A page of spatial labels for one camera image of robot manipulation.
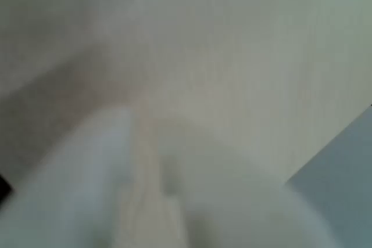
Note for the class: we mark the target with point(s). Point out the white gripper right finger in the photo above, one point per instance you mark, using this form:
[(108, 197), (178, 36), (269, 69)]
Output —
[(232, 207)]

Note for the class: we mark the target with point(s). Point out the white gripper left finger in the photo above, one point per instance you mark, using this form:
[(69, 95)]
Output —
[(72, 190)]

